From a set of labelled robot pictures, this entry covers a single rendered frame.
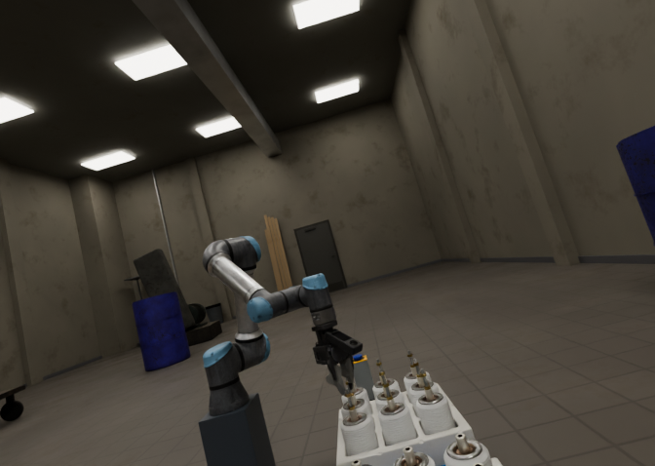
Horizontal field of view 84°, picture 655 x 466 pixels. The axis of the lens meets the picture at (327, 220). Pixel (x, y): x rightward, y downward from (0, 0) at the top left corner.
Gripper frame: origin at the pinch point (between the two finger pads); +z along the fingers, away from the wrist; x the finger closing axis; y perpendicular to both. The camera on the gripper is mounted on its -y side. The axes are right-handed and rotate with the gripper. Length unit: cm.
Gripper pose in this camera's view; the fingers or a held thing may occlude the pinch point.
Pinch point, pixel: (348, 387)
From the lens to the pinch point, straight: 121.5
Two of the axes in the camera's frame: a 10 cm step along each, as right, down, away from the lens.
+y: -6.9, 2.8, 6.7
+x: -6.8, 0.9, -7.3
